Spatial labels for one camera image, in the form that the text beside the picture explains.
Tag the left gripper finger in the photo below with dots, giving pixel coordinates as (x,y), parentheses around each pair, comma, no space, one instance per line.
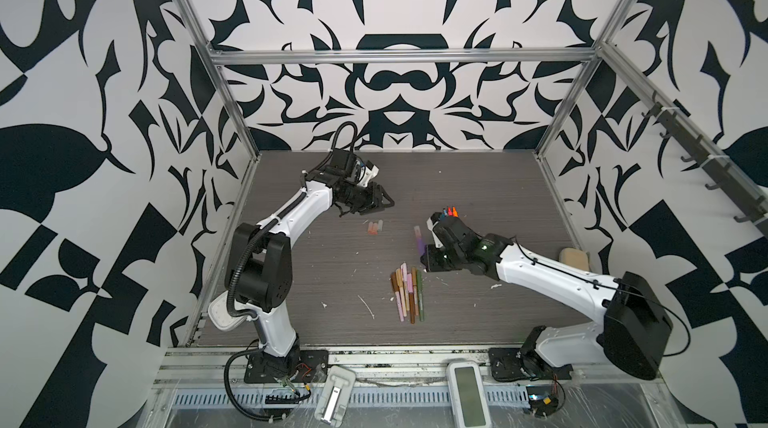
(363,209)
(385,200)

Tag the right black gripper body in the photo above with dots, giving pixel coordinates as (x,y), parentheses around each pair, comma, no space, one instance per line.
(439,258)

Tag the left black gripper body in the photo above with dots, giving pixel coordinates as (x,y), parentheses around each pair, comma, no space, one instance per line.
(359,195)

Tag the purple marker pen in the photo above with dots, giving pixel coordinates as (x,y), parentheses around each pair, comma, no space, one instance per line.
(421,246)

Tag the green marker pen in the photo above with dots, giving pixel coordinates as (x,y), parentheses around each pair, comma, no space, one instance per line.
(418,294)

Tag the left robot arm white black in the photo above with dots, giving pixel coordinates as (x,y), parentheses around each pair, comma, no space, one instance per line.
(260,264)

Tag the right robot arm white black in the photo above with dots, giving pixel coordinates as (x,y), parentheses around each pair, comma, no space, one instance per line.
(627,325)

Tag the light pink marker pen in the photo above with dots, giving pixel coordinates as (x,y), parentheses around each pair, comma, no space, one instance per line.
(403,273)

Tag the gold tan marker pen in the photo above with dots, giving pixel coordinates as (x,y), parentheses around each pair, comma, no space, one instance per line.
(403,290)

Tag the beige whiteboard eraser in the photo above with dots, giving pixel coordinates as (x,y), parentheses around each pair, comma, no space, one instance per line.
(575,258)

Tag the white handheld display device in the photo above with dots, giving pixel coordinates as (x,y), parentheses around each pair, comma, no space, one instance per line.
(467,396)

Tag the small green led circuit board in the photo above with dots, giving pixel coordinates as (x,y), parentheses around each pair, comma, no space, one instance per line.
(545,400)

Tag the white grey remote device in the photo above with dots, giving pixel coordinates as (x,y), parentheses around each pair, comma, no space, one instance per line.
(335,396)

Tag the white square clock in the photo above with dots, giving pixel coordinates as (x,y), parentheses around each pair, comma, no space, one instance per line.
(219,316)

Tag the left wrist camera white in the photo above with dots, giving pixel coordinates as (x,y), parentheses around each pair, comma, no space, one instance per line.
(366,172)

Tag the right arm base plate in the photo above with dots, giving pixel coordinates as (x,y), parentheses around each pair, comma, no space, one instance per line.
(518,364)

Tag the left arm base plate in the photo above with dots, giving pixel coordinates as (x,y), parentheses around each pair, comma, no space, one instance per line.
(299,365)

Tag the aluminium frame front rail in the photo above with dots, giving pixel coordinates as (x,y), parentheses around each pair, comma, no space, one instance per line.
(199,367)

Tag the black coat hook rail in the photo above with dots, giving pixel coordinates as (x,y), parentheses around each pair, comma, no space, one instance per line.
(701,152)

